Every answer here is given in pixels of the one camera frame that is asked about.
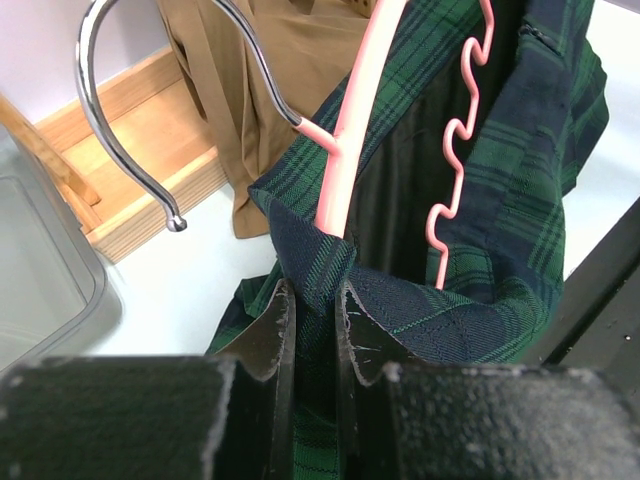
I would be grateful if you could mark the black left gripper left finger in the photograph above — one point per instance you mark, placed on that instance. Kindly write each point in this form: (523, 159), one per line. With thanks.
(224, 416)

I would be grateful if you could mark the pink plastic hanger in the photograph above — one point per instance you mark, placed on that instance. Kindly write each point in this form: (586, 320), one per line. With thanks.
(343, 145)

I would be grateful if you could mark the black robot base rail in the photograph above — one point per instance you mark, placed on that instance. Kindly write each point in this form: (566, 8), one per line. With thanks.
(597, 322)

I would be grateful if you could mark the grey plastic bin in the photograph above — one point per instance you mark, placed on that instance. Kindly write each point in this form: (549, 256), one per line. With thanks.
(56, 297)

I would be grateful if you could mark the green plaid garment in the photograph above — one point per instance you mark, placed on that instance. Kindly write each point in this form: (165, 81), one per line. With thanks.
(541, 112)

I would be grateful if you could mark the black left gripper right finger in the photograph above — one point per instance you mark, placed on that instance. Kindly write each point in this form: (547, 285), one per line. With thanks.
(400, 417)

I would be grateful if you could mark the tan brown skirt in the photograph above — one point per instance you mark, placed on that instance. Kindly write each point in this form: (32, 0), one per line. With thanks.
(309, 46)

